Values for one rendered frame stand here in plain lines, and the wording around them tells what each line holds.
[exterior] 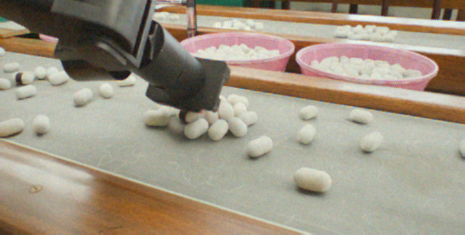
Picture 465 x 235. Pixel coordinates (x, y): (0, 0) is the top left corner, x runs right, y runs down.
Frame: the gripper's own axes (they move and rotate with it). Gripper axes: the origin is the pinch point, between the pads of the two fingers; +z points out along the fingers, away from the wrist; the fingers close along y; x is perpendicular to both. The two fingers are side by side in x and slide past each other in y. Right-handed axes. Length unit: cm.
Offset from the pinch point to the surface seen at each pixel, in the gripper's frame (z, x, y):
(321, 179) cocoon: -10.9, 8.1, -19.2
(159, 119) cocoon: -6.1, 5.3, 3.8
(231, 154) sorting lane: -7.0, 7.6, -8.0
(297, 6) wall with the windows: 424, -267, 113
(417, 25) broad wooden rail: 61, -49, -30
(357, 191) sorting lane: -8.2, 8.3, -22.7
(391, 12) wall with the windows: 429, -273, -21
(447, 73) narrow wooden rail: 35, -24, -36
